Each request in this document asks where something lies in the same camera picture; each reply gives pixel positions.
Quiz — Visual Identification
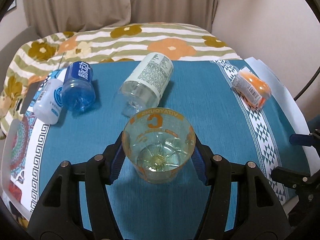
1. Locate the white frosted plastic cup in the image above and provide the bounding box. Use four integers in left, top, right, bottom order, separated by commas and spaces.
33, 79, 63, 125

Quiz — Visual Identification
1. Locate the orange labelled plastic cup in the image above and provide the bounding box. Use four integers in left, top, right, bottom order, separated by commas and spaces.
232, 67, 272, 109

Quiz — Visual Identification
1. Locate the blue transparent plastic cup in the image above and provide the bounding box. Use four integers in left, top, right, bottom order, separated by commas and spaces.
61, 61, 96, 113

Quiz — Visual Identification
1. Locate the grey headboard cushion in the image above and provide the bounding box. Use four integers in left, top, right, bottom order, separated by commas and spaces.
0, 27, 40, 91

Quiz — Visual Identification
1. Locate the floral striped duvet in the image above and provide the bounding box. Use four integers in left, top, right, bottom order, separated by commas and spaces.
1, 22, 240, 138

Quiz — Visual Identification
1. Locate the beige curtain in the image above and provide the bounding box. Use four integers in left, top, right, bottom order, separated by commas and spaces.
23, 0, 218, 37

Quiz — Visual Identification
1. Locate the framed landscape picture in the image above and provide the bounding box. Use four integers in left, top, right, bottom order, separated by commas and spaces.
7, 0, 16, 11

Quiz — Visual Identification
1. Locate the clear cup with orange print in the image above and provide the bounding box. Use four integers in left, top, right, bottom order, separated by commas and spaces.
121, 107, 196, 184

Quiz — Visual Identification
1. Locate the black cable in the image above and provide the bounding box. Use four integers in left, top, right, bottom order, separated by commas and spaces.
293, 65, 320, 101

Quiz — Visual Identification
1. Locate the dark grey laptop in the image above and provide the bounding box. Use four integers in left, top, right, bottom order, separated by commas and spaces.
19, 52, 65, 115

